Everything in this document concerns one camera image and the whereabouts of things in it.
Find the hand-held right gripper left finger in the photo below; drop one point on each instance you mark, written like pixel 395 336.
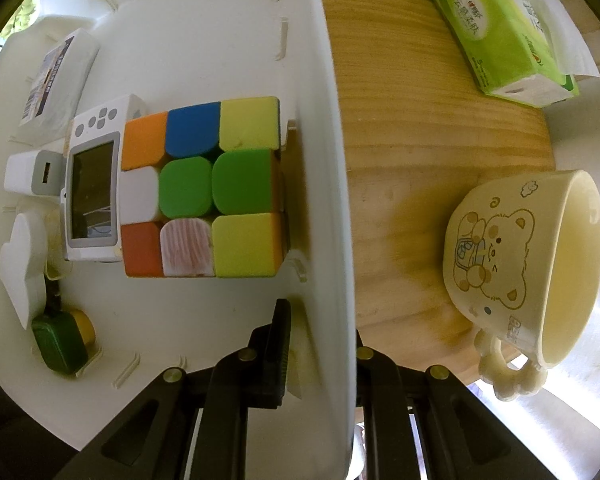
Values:
pixel 280 355

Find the white plastic tray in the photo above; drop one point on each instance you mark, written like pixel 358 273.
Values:
pixel 205 35

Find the green and yellow gadget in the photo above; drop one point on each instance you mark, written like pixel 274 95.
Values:
pixel 57 342

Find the white cloud-shaped box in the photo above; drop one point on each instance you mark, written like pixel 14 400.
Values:
pixel 22 265

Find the white power adapter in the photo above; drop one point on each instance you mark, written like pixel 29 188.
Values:
pixel 22 172

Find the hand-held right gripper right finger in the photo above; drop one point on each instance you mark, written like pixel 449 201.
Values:
pixel 380 410

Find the colourful puzzle cube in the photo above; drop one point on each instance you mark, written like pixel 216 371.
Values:
pixel 190 185

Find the cream bear-print mug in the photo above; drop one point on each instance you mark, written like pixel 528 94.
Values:
pixel 485 260

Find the white digital camera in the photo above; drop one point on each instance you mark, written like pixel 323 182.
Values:
pixel 92 185

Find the green tissue pack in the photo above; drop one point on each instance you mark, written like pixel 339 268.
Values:
pixel 485 25

